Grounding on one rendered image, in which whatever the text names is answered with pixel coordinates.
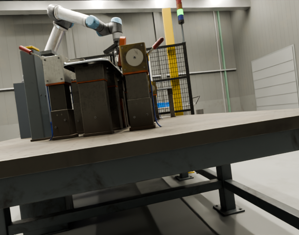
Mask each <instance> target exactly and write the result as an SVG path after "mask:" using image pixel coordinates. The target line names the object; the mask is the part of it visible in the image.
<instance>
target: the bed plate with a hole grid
mask: <svg viewBox="0 0 299 235"><path fill-rule="evenodd" d="M160 118H162V119H160V120H159V121H157V122H158V123H159V124H160V125H161V126H162V127H159V126H158V124H157V123H156V122H154V123H156V127H155V128H151V129H144V130H136V131H129V128H130V126H129V127H126V128H123V129H122V130H116V131H114V133H112V134H106V135H98V136H90V137H83V135H84V134H79V136H78V137H75V138H68V139H60V140H50V139H47V140H41V141H34V142H31V141H30V140H31V139H32V138H23V139H21V138H15V139H11V140H6V141H1V142H0V179H3V178H9V177H14V176H20V175H25V174H31V173H39V172H44V171H50V170H55V169H61V168H67V167H73V166H80V165H86V164H91V163H97V162H103V161H108V160H114V159H122V158H127V157H133V156H138V155H144V154H150V153H156V152H163V151H168V150H174V149H180V148H186V147H191V146H197V145H204V144H210V143H216V142H221V141H227V140H232V139H238V138H246V137H251V136H257V135H263V134H268V133H274V132H279V131H287V130H293V129H298V128H299V108H298V109H282V110H266V111H244V112H228V113H212V114H196V115H180V116H176V117H170V116H165V117H160ZM49 140H50V141H49Z"/></svg>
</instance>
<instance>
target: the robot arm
mask: <svg viewBox="0 0 299 235"><path fill-rule="evenodd" d="M47 14H48V16H49V18H50V19H52V20H53V24H54V27H53V30H52V32H51V35H50V37H49V40H48V42H47V45H46V47H45V50H53V51H54V52H57V50H58V47H59V45H60V42H61V40H62V38H63V35H64V33H65V31H68V28H71V27H72V26H73V25H74V23H75V24H78V25H81V26H84V27H88V28H91V29H93V30H95V31H96V33H97V34H98V36H100V37H101V36H106V35H110V34H112V35H113V42H114V44H112V45H111V46H110V47H108V48H107V49H105V50H104V51H103V52H104V54H105V55H108V54H109V53H111V52H112V51H113V50H114V57H115V65H116V66H117V61H118V55H119V47H118V40H119V39H120V37H121V36H122V37H123V32H122V21H121V19H120V18H118V17H114V18H112V19H111V22H110V23H107V24H105V23H103V22H102V21H100V20H99V19H97V18H96V17H95V16H92V15H90V16H88V15H85V14H81V13H78V12H75V11H71V10H68V9H64V8H63V7H62V6H59V5H57V4H51V5H49V6H48V8H47ZM45 50H44V51H45Z"/></svg>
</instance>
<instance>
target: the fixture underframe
mask: <svg viewBox="0 0 299 235"><path fill-rule="evenodd" d="M294 151H299V128H298V129H293V130H287V131H279V132H274V133H268V134H263V135H257V136H251V137H246V138H238V139H232V140H227V141H221V142H216V143H210V144H204V145H197V146H191V147H186V148H180V149H174V150H168V151H163V152H156V153H150V154H144V155H138V156H133V157H127V158H122V159H114V160H108V161H103V162H97V163H91V164H86V165H80V166H73V167H67V168H61V169H55V170H50V171H44V172H39V173H31V174H25V175H20V176H14V177H9V178H3V179H0V235H16V234H21V233H25V232H29V231H34V230H38V229H42V228H48V227H52V226H56V225H61V224H65V223H69V222H74V221H79V220H83V219H87V218H92V217H96V216H100V215H105V214H110V213H115V212H119V211H123V210H128V209H132V208H136V207H142V206H146V205H150V204H155V203H159V202H163V201H168V200H173V199H177V198H182V197H186V196H190V195H195V194H200V193H205V192H209V191H213V190H219V198H220V204H218V205H214V206H213V207H214V208H215V209H216V210H217V211H218V212H220V213H221V214H222V215H223V216H229V215H232V214H237V213H241V212H244V211H245V210H244V209H243V208H241V207H240V206H238V205H237V204H235V196H234V194H236V195H238V196H239V197H241V198H243V199H245V200H246V201H248V202H250V203H252V204H253V205H255V206H257V207H259V208H261V209H262V210H264V211H266V212H268V213H270V214H272V215H273V216H275V217H277V218H279V219H280V220H282V221H284V222H286V223H287V224H289V225H291V226H293V227H295V228H296V229H298V230H299V210H297V209H295V208H293V207H291V206H289V205H287V204H284V203H282V202H280V201H278V200H276V199H273V198H271V197H269V196H267V195H265V194H263V193H260V192H258V191H256V190H254V189H252V188H250V187H247V186H245V185H243V184H241V183H239V182H236V181H234V180H233V179H232V173H231V164H233V163H238V162H242V161H247V160H252V159H259V158H263V157H268V156H273V155H278V154H283V153H288V152H294ZM212 167H216V172H215V171H213V170H211V169H209V168H212ZM192 171H195V172H197V173H198V174H200V175H202V176H204V177H206V178H208V179H209V180H207V181H202V182H198V183H193V184H188V185H184V186H179V187H173V188H169V189H164V190H160V191H155V192H151V193H146V194H140V195H136V196H131V197H126V198H122V199H117V200H111V201H107V202H102V203H98V204H93V205H89V206H84V207H78V208H73V209H69V210H64V211H60V212H55V213H51V214H45V215H40V216H36V217H31V218H26V219H22V220H17V221H12V219H11V212H10V207H15V206H19V205H24V204H29V203H34V202H39V201H44V200H50V199H55V198H60V197H65V196H70V195H74V194H81V193H85V192H91V191H95V190H100V189H105V188H110V187H116V186H121V185H126V184H131V183H136V182H140V181H146V180H152V179H157V178H161V177H166V176H171V175H176V174H179V175H177V176H175V177H176V178H177V179H178V180H180V181H182V180H188V179H193V178H194V177H192V176H191V175H189V174H188V172H192Z"/></svg>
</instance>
